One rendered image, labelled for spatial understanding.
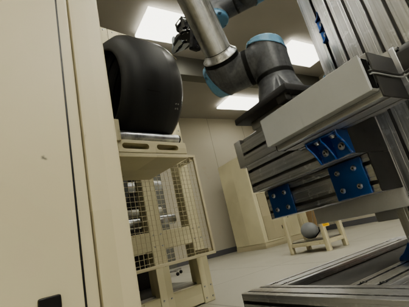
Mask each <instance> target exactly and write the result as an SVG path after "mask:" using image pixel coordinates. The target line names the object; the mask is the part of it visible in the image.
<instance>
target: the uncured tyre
mask: <svg viewBox="0 0 409 307"><path fill-rule="evenodd" d="M103 51H104V56H105V63H106V68H107V76H108V84H109V89H110V96H111V104H112V109H113V117H114V119H118V120H119V127H120V130H123V131H131V132H146V133H161V134H169V135H172V133H173V132H174V130H175V128H176V126H177V124H178V121H179V118H180V114H181V109H182V104H183V83H182V79H181V74H180V71H179V69H178V66H177V63H176V61H175V59H174V57H173V56H172V54H171V53H170V52H169V51H168V50H166V49H164V48H163V47H162V46H160V45H158V44H155V43H151V42H148V41H145V40H141V39H138V38H135V37H131V36H129V35H116V36H113V37H112V38H110V39H109V40H107V41H106V42H104V43H103ZM147 89H148V90H147ZM149 90H155V91H149ZM156 91H160V93H159V92H156ZM175 102H179V103H180V105H179V109H178V111H175V110H174V107H175Z"/></svg>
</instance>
